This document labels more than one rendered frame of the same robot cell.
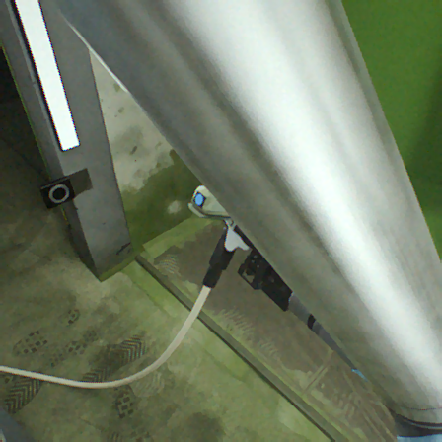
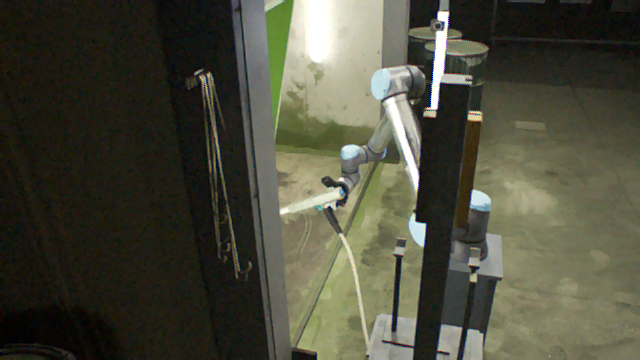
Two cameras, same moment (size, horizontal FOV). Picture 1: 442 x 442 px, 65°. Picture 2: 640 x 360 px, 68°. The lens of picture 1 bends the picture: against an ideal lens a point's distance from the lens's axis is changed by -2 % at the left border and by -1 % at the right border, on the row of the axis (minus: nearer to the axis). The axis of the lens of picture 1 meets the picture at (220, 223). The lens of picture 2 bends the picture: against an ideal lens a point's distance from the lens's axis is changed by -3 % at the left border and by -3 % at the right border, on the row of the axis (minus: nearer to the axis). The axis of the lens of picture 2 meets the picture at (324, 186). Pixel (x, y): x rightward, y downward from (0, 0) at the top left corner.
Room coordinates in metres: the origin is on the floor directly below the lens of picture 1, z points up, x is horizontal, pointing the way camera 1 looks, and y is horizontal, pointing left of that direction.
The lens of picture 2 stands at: (1.46, 1.67, 1.90)
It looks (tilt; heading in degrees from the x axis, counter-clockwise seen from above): 29 degrees down; 241
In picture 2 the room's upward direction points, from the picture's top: 1 degrees counter-clockwise
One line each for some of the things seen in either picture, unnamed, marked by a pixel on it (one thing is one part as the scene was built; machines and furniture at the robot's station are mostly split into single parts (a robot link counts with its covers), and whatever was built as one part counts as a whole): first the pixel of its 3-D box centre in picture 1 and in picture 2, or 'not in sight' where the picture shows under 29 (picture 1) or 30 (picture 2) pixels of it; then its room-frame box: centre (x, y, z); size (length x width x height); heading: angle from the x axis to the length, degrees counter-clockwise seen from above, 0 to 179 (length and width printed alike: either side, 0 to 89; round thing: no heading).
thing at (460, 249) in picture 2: not in sight; (466, 240); (0.12, 0.47, 0.69); 0.19 x 0.19 x 0.10
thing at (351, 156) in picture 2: not in sight; (351, 158); (0.27, -0.21, 0.84); 0.12 x 0.09 x 0.12; 179
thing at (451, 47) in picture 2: not in sight; (456, 48); (-1.75, -1.62, 0.86); 0.54 x 0.54 x 0.01
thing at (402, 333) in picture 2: not in sight; (430, 302); (0.71, 0.90, 0.95); 0.26 x 0.15 x 0.32; 134
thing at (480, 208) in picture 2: not in sight; (469, 213); (0.13, 0.47, 0.83); 0.17 x 0.15 x 0.18; 179
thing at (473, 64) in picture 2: not in sight; (451, 93); (-1.74, -1.62, 0.44); 0.59 x 0.58 x 0.89; 59
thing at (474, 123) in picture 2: not in sight; (446, 170); (0.78, 0.98, 1.42); 0.12 x 0.06 x 0.26; 134
